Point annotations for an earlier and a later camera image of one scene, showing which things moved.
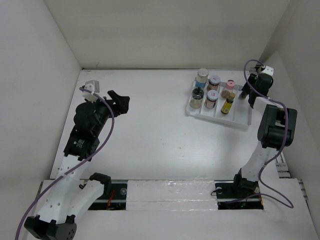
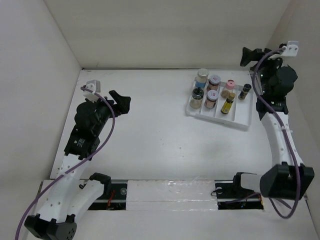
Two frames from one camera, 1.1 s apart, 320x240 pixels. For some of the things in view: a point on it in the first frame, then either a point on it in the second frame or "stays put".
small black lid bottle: (242, 96) stays put
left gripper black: (118, 104) stays put
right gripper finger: (251, 80) -> (248, 56)
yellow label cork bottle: (227, 106) stays put
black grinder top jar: (196, 101) stays put
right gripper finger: (252, 98) -> (258, 54)
